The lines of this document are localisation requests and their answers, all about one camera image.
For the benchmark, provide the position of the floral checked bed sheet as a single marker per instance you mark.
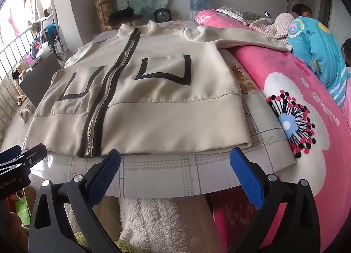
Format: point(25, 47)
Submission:
point(178, 170)

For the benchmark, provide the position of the green bag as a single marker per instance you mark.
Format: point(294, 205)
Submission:
point(23, 209)

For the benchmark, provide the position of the beige shoe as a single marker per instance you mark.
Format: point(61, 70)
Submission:
point(30, 109)
point(24, 117)

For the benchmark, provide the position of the pink hanging garment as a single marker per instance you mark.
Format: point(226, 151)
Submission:
point(12, 22)

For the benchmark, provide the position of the beige hanging coat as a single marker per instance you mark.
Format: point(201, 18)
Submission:
point(34, 3)

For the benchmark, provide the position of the pink flower blanket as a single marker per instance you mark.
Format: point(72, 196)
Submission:
point(274, 63)

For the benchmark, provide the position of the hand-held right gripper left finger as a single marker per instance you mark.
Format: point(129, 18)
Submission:
point(105, 176)

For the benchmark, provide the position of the beige zip jacket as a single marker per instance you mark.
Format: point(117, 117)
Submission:
point(164, 105)

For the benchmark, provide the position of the white fluffy blanket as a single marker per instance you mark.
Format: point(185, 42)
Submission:
point(164, 225)

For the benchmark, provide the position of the metal window railing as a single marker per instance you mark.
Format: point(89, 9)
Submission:
point(6, 99)

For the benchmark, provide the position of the lace-trimmed pillow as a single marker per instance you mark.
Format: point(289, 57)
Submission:
point(241, 14)

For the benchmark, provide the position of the black cloth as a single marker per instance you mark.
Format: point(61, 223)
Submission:
point(122, 13)

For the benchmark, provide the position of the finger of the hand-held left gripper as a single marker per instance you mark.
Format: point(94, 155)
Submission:
point(33, 155)
point(9, 153)

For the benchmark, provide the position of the dark cabinet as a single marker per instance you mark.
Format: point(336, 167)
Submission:
point(41, 77)

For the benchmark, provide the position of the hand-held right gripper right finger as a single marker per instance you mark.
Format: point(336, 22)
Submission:
point(246, 179)

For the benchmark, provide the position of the pink checked quilt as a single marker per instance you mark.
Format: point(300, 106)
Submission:
point(277, 26)

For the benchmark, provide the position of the wooden chair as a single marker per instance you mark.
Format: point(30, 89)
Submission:
point(104, 9)

